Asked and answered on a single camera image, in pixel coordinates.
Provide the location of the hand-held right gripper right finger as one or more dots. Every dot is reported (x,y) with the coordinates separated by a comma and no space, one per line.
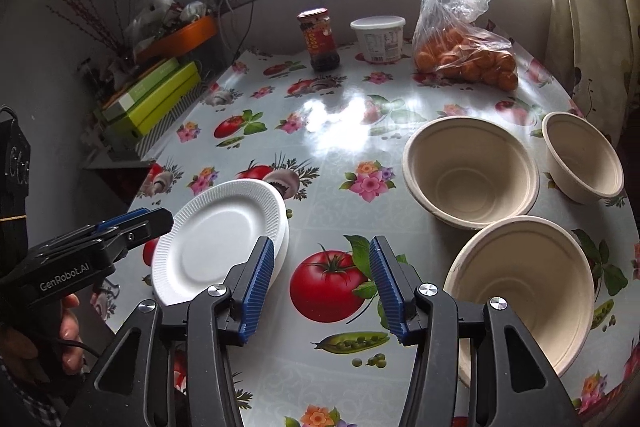
(387,292)

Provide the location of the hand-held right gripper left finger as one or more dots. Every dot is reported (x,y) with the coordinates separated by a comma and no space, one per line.
(257,287)

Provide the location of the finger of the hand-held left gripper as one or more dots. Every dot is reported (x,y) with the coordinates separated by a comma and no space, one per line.
(150,227)
(125,218)

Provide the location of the white paper plate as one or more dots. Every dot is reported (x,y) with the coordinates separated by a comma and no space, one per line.
(284,247)
(200,247)

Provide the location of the beige paper bowl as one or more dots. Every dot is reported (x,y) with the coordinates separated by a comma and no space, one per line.
(470,187)
(525,267)
(582,157)

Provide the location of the person's left forearm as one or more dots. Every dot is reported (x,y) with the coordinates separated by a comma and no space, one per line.
(20,387)

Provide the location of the person's left hand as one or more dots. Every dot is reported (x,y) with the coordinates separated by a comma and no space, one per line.
(71,332)

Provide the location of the grey side shelf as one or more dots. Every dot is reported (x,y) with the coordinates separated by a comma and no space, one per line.
(115,162)

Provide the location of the striped pattern box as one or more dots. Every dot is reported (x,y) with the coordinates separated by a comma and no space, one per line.
(170,124)

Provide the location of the lime green flat box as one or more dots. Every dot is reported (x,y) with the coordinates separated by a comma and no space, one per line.
(165,102)

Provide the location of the pale green flat box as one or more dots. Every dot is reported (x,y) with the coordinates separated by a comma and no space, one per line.
(145,87)

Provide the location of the cluster of small bottles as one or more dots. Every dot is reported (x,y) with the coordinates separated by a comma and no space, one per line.
(92,77)

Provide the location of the fruit print tablecloth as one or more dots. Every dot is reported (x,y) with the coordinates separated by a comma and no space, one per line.
(325,147)

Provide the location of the orange tray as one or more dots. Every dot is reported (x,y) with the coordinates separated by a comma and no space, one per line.
(190,34)

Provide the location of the white plastic bag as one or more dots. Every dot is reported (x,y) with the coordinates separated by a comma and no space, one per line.
(150,14)

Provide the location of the pile of oranges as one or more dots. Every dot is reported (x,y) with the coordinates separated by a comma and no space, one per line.
(475,62)

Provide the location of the red label sauce jar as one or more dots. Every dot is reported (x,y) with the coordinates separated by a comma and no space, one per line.
(317,42)

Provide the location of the white plastic tub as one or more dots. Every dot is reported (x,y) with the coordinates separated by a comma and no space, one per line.
(377,42)

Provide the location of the spotted cream curtain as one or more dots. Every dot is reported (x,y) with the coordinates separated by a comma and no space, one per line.
(590,32)

